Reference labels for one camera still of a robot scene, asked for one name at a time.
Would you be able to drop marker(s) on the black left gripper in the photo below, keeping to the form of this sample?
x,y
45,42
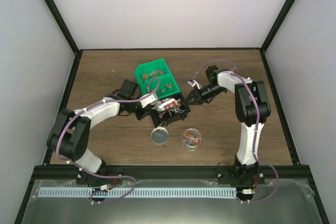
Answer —
x,y
148,110

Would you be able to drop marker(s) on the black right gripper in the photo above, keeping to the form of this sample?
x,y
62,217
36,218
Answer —
x,y
198,99

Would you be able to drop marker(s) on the black bin with lollipops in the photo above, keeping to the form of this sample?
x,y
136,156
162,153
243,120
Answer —
x,y
174,114

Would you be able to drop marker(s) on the silver metal scoop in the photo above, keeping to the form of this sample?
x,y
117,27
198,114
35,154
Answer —
x,y
165,104

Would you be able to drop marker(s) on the silver metal jar lid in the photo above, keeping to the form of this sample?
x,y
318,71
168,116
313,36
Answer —
x,y
159,135

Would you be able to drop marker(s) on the green bin with lollipops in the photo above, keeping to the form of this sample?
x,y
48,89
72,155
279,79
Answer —
x,y
167,86

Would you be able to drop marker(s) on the green bin with star candies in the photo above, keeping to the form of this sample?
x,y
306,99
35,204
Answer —
x,y
151,69

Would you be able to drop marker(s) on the clear plastic jar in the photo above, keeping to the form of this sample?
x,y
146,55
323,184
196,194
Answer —
x,y
191,139

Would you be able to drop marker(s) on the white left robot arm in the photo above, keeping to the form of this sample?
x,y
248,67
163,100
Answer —
x,y
70,132

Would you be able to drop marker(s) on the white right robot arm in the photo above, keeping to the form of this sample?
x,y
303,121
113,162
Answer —
x,y
252,108

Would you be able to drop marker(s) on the light blue slotted strip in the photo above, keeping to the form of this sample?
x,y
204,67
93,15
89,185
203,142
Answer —
x,y
72,192

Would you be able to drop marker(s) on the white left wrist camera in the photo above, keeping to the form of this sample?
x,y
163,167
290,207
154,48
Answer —
x,y
148,99

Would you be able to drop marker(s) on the black front mounting rail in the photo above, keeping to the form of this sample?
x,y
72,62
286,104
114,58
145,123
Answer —
x,y
223,174

